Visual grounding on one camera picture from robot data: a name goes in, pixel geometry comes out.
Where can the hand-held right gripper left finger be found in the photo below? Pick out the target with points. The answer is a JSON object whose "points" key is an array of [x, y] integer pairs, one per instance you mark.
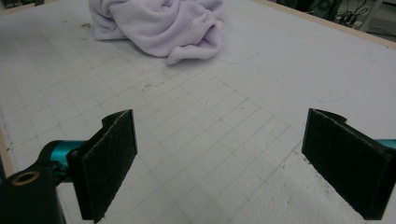
{"points": [[106, 168]]}

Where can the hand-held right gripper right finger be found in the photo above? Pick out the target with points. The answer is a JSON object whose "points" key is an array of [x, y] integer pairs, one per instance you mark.
{"points": [[345, 161]]}

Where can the lavender printed towel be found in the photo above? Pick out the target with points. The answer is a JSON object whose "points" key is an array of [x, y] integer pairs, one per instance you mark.
{"points": [[162, 28]]}

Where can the white grid foam mat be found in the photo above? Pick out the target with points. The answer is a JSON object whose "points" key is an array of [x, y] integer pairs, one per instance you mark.
{"points": [[218, 124]]}

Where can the white stand leg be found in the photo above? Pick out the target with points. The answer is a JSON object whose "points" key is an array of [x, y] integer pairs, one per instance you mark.
{"points": [[372, 14]]}

